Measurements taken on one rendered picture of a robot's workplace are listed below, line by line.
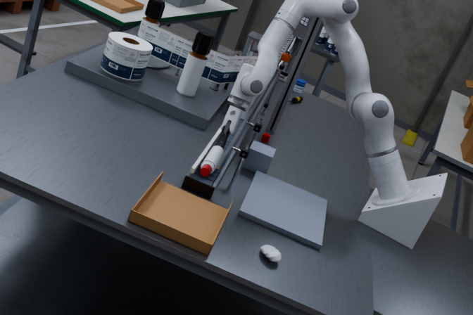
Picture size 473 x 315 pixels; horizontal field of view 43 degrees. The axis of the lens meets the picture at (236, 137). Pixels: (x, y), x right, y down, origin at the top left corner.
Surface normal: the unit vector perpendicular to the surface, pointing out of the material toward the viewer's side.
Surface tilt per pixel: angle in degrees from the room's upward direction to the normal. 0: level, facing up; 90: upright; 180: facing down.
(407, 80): 90
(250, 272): 0
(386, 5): 90
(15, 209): 0
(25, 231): 0
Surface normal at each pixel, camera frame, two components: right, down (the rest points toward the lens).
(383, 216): -0.39, 0.23
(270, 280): 0.34, -0.86
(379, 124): 0.18, 0.66
